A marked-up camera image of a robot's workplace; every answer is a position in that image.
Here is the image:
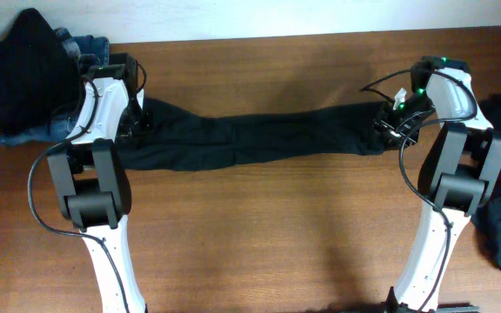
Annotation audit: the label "black pants red waistband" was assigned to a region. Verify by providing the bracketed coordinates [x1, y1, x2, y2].
[116, 98, 386, 171]

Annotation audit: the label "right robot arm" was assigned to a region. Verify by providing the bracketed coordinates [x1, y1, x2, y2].
[373, 57, 501, 313]

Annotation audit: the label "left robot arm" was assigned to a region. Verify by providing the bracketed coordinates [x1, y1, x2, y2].
[47, 53, 152, 312]

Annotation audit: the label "folded blue jeans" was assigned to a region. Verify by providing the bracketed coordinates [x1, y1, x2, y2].
[0, 28, 110, 146]

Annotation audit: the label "black folded garment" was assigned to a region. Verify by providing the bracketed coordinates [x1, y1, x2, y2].
[0, 8, 80, 135]

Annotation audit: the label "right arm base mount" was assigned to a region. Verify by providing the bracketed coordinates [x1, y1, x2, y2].
[382, 287, 480, 313]

